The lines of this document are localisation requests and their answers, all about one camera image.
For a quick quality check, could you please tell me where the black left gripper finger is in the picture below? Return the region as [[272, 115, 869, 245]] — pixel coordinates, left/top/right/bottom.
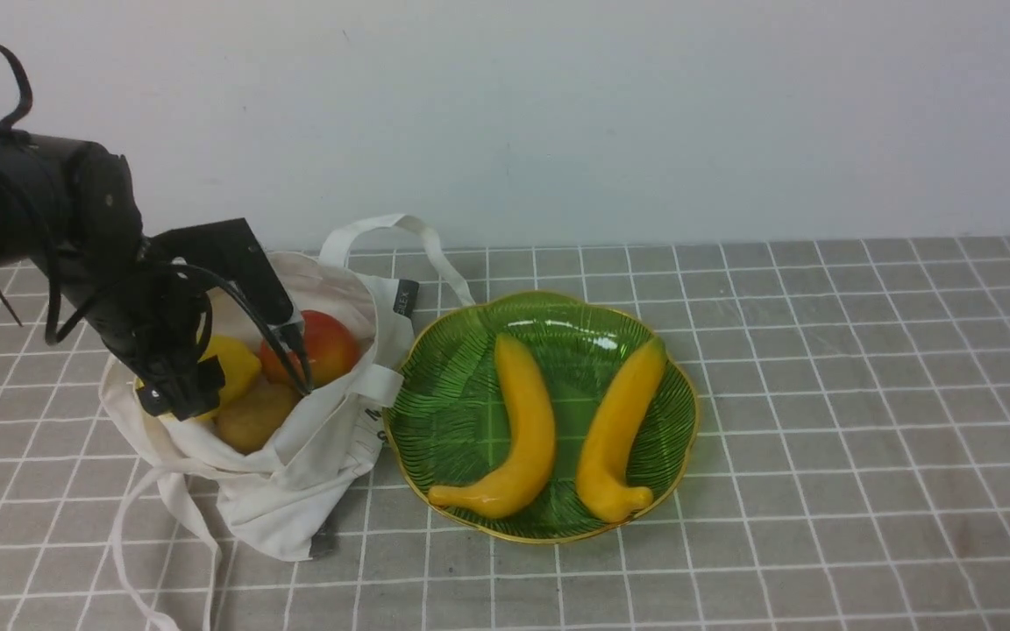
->
[[273, 318, 312, 395]]

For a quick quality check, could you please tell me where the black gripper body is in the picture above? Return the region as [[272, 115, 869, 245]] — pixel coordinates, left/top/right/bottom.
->
[[79, 218, 295, 369]]

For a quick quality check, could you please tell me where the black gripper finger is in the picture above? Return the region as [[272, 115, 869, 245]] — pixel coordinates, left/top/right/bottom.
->
[[136, 347, 225, 421]]

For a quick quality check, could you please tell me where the yellow lemon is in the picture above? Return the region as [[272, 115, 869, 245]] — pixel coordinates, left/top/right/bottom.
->
[[133, 334, 261, 423]]

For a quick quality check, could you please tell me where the white cloth tote bag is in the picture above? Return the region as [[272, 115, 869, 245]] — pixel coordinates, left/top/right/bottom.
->
[[99, 215, 473, 630]]

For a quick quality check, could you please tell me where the yellow banana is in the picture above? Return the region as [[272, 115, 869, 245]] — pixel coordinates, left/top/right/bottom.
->
[[574, 337, 668, 524], [426, 334, 557, 520]]

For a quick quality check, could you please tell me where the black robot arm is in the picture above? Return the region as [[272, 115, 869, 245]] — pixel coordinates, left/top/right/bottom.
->
[[0, 132, 311, 420]]

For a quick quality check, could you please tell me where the brown kiwi fruit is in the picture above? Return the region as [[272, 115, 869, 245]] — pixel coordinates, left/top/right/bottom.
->
[[214, 382, 301, 455]]

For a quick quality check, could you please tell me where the red orange apple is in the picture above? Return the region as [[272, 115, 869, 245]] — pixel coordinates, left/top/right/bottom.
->
[[258, 310, 360, 388]]

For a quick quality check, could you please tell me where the green glass leaf plate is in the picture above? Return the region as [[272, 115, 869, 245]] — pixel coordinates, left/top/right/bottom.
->
[[384, 291, 701, 544]]

